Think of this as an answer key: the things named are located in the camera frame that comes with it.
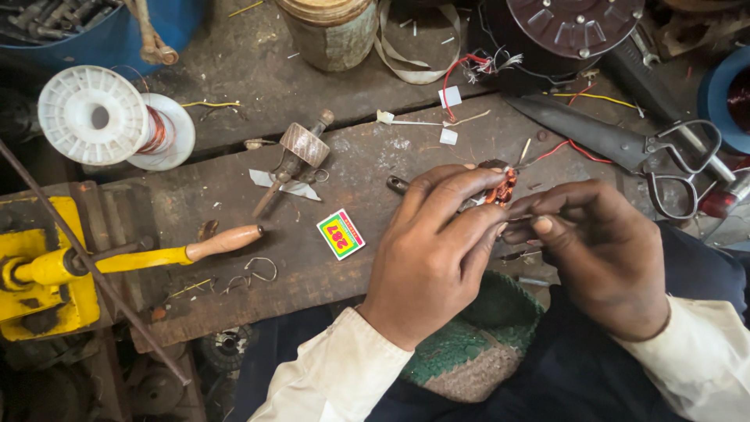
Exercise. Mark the person's right hand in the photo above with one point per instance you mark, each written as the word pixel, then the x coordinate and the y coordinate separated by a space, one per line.
pixel 597 264

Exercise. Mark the person's left hand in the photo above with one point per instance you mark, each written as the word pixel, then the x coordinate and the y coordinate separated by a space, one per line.
pixel 430 264

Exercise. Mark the small copper wound motor armature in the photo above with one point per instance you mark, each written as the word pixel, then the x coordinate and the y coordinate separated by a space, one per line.
pixel 498 184

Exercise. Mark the green knitted cushion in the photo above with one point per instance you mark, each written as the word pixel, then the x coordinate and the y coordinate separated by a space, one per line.
pixel 474 340

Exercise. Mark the green and yellow matchbox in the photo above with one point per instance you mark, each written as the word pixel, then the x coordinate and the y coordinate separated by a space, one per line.
pixel 340 234

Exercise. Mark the person's dark trousers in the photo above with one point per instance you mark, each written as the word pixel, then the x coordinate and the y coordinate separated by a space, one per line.
pixel 556 363

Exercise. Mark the large black metal scissors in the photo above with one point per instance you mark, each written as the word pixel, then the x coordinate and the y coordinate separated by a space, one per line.
pixel 621 146

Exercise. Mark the white paper scrap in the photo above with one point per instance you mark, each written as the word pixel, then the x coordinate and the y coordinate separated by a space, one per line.
pixel 448 136
pixel 450 97

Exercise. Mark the red tipped tool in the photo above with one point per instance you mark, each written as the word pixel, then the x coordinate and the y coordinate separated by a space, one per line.
pixel 723 196

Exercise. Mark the grey paper scrap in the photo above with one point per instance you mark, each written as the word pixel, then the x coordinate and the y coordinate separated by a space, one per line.
pixel 287 184

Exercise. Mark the wooden spindle tool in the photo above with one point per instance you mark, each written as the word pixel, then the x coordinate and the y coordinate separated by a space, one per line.
pixel 296 161

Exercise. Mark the dark fan motor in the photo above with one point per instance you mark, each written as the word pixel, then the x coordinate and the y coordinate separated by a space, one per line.
pixel 551 35

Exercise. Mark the dusty metal can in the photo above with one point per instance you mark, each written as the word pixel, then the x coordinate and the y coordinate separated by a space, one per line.
pixel 331 32

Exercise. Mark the thin metal rod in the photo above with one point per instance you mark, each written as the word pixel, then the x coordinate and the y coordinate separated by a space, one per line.
pixel 88 264

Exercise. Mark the yellow winding machine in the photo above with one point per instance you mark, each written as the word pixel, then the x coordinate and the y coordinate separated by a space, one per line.
pixel 50 275

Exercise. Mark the blue bucket of metal parts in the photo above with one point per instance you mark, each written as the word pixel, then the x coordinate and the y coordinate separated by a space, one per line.
pixel 99 32

